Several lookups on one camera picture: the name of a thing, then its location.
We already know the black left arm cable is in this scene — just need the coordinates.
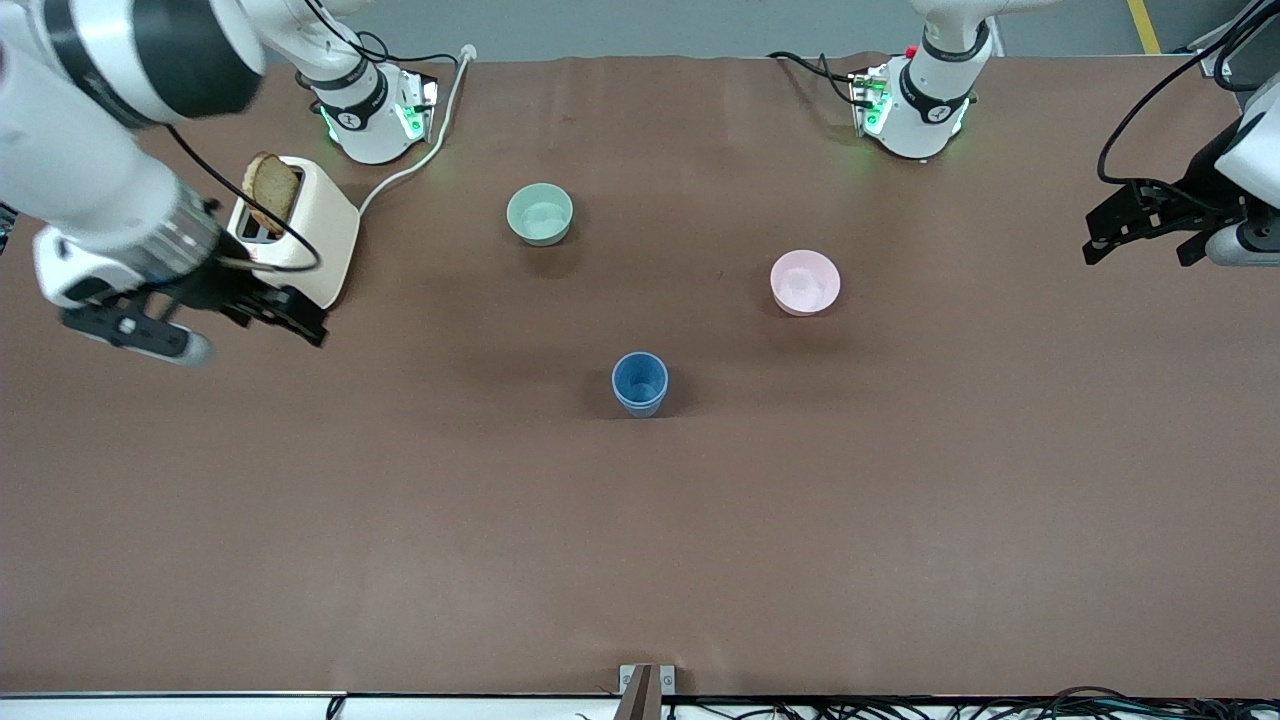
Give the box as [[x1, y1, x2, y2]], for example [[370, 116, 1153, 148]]
[[1097, 0, 1280, 187]]

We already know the black base cable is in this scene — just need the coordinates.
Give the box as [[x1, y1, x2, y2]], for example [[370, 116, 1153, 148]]
[[768, 50, 863, 107]]

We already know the green lit base controller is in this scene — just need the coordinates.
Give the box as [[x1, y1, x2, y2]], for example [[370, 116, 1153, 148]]
[[848, 65, 893, 138], [395, 72, 441, 143]]

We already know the brown bread slice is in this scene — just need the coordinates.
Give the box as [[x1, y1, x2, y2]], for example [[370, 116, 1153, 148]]
[[241, 152, 301, 237]]

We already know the pink bowl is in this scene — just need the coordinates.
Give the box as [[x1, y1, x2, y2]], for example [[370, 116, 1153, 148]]
[[770, 249, 842, 317]]

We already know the black cable bundle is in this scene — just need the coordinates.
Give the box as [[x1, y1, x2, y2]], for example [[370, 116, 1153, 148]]
[[665, 685, 1280, 720]]

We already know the mint green bowl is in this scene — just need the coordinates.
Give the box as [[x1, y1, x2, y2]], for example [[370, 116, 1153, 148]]
[[505, 182, 575, 247]]

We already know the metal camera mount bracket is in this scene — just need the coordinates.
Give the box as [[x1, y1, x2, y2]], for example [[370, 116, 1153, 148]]
[[619, 664, 676, 720]]

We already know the cream white toaster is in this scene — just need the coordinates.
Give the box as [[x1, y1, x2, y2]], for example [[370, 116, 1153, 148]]
[[226, 155, 361, 312]]

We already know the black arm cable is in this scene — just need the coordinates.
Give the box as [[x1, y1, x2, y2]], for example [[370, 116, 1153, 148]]
[[1097, 0, 1280, 187], [165, 125, 322, 274]]

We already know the white toaster power cable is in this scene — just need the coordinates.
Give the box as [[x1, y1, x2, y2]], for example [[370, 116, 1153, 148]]
[[357, 44, 477, 217]]

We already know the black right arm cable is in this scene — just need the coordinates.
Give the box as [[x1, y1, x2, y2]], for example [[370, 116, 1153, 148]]
[[165, 125, 322, 274]]

